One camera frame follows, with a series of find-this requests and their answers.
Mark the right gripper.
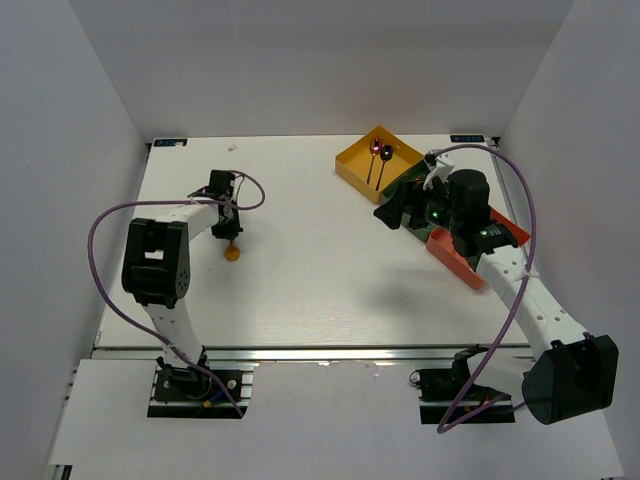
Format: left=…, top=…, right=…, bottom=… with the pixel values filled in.
left=373, top=177, right=462, bottom=233

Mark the wooden yellow spoon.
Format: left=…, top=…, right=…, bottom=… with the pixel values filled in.
left=224, top=240, right=240, bottom=262

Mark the black spoon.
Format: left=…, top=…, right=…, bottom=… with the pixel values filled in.
left=376, top=144, right=394, bottom=191

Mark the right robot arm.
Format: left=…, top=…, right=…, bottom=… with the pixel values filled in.
left=374, top=169, right=619, bottom=425

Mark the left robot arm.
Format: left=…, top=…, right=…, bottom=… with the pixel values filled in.
left=122, top=170, right=245, bottom=399

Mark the green square tray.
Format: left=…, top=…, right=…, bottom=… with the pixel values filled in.
left=381, top=160, right=433, bottom=243

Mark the red square tray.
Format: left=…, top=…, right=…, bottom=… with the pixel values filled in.
left=426, top=208, right=531, bottom=290

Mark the yellow square tray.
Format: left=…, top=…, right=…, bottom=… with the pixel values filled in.
left=334, top=125, right=423, bottom=204

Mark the right corner label sticker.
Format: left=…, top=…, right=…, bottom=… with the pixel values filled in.
left=449, top=134, right=486, bottom=143

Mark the corner label sticker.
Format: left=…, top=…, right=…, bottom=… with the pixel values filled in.
left=449, top=134, right=486, bottom=143
left=153, top=138, right=188, bottom=148

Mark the left corner label sticker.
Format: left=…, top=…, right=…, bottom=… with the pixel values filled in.
left=153, top=138, right=188, bottom=148

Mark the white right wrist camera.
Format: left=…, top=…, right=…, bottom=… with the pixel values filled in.
left=423, top=150, right=454, bottom=190

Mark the aluminium table edge rail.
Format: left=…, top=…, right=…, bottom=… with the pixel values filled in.
left=91, top=345, right=532, bottom=362

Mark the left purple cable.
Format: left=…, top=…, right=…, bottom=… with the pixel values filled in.
left=85, top=170, right=266, bottom=419

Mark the purple cable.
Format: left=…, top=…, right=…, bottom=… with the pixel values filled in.
left=85, top=170, right=266, bottom=419
left=435, top=144, right=539, bottom=434

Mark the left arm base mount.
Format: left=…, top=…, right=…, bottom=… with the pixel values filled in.
left=147, top=357, right=241, bottom=420

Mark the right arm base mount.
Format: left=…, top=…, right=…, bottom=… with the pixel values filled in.
left=409, top=344, right=516, bottom=426

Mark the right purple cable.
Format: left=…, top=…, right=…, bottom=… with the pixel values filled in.
left=435, top=144, right=539, bottom=434

